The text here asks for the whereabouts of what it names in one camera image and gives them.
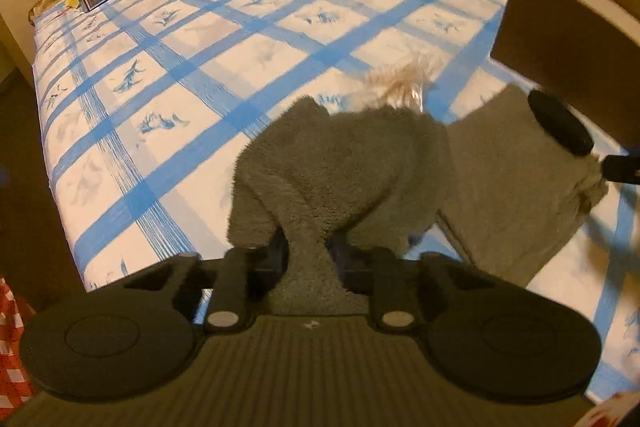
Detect gray fleece cloth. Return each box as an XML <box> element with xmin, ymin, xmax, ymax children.
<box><xmin>227</xmin><ymin>96</ymin><xmax>457</xmax><ymax>315</ymax></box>

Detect red white packet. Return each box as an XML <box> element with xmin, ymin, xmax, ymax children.
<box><xmin>574</xmin><ymin>388</ymin><xmax>640</xmax><ymax>427</ymax></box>

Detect red checked cloth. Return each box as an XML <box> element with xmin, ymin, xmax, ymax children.
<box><xmin>0</xmin><ymin>276</ymin><xmax>39</xmax><ymax>412</ymax></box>

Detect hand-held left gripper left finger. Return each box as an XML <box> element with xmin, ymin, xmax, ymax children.
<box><xmin>122</xmin><ymin>232</ymin><xmax>290</xmax><ymax>334</ymax></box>

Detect brown storage box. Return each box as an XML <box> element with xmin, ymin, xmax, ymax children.
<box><xmin>491</xmin><ymin>0</ymin><xmax>640</xmax><ymax>144</ymax></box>

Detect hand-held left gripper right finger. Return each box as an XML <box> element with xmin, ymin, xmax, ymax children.
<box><xmin>327</xmin><ymin>239</ymin><xmax>482</xmax><ymax>334</ymax></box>

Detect white fluffy plush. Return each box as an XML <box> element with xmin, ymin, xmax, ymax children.
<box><xmin>349</xmin><ymin>51</ymin><xmax>445</xmax><ymax>114</ymax></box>

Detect blue checked bedsheet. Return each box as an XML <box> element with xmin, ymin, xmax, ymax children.
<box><xmin>31</xmin><ymin>0</ymin><xmax>640</xmax><ymax>408</ymax></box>

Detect gray towel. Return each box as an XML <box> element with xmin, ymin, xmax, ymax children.
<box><xmin>436</xmin><ymin>84</ymin><xmax>610</xmax><ymax>288</ymax></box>

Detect yellow packet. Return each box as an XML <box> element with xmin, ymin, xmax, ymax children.
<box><xmin>27</xmin><ymin>0</ymin><xmax>83</xmax><ymax>26</ymax></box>

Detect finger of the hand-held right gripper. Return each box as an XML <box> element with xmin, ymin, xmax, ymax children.
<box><xmin>599</xmin><ymin>153</ymin><xmax>640</xmax><ymax>186</ymax></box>
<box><xmin>528</xmin><ymin>89</ymin><xmax>596</xmax><ymax>158</ymax></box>

